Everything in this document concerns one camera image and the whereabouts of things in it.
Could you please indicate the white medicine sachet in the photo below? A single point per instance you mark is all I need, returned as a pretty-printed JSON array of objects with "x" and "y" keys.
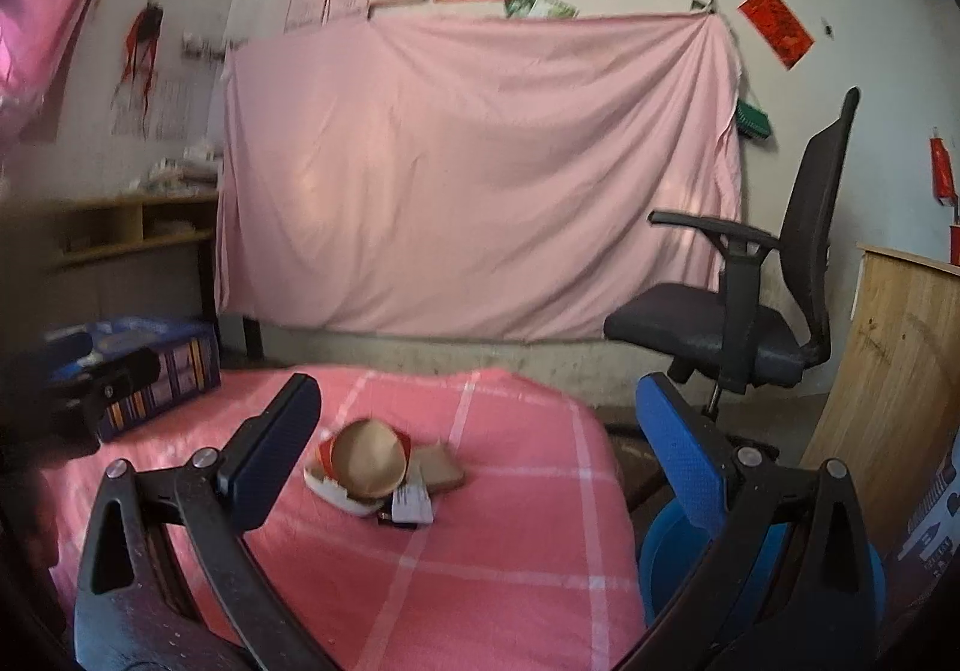
[{"x": 412, "y": 503}]

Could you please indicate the wooden shelf unit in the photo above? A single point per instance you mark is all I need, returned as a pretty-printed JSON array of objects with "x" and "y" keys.
[{"x": 86, "y": 232}]

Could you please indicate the white plastic tray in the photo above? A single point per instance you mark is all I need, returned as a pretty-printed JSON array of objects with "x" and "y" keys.
[{"x": 335, "y": 495}]

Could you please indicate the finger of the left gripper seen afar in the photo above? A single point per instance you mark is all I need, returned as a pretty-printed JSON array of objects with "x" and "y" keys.
[{"x": 50, "y": 419}]

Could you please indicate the brown paper piece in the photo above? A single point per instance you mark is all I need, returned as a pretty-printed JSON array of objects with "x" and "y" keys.
[{"x": 438, "y": 468}]

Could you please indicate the blue cardboard box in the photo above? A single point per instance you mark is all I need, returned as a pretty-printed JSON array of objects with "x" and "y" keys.
[{"x": 189, "y": 358}]

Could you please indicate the blue dotted curtain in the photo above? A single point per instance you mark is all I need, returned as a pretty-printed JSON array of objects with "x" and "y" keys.
[{"x": 927, "y": 547}]

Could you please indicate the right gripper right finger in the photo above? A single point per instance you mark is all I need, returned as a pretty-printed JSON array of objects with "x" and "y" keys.
[{"x": 708, "y": 473}]

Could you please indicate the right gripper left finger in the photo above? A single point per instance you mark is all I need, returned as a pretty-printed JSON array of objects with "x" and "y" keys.
[{"x": 167, "y": 580}]

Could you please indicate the green hanging pouch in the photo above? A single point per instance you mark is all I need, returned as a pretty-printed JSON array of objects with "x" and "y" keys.
[{"x": 751, "y": 122}]

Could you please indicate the pink hanging sheet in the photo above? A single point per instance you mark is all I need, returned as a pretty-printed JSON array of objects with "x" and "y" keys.
[{"x": 485, "y": 179}]

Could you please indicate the red hanging ornament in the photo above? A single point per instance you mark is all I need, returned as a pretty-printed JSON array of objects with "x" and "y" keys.
[{"x": 943, "y": 183}]

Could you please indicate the red diamond wall paper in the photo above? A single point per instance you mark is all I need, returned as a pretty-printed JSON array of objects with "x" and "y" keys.
[{"x": 781, "y": 29}]

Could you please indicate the black office chair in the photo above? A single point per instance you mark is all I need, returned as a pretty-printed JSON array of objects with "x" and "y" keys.
[{"x": 727, "y": 334}]

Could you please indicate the blue plastic bucket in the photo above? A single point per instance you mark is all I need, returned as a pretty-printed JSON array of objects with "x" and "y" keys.
[{"x": 794, "y": 578}]

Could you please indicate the wooden cabinet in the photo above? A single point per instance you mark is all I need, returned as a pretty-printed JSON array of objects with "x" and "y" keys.
[{"x": 893, "y": 408}]

